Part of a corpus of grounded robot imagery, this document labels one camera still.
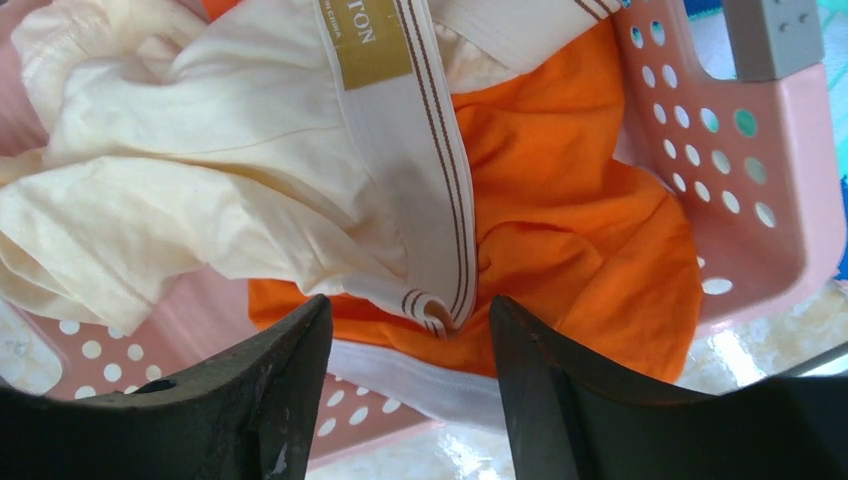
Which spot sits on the orange underwear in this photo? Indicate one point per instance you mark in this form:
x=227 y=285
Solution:
x=599 y=249

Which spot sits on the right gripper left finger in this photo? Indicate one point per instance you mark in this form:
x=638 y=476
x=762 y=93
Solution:
x=249 y=412

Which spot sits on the cream boxer underwear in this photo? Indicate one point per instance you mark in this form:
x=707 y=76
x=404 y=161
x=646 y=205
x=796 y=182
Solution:
x=313 y=142

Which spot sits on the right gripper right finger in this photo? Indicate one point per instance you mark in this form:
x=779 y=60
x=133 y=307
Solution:
x=572 y=413

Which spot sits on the pink plastic basket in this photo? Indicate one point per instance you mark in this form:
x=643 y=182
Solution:
x=754 y=163

